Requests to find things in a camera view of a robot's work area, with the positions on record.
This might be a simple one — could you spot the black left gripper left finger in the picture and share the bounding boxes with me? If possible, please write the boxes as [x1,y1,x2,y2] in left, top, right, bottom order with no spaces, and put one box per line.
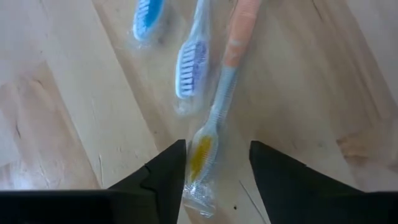
[0,139,187,224]

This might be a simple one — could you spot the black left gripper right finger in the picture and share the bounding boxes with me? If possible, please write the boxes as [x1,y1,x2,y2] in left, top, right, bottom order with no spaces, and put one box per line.
[249,140,398,224]

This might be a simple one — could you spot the blue and white toothbrush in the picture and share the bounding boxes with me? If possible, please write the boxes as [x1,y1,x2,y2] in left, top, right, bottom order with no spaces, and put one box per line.
[129,0,169,50]

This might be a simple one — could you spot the purple and white toothbrush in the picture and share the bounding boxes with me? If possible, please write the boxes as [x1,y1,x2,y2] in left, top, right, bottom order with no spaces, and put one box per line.
[174,0,215,116]

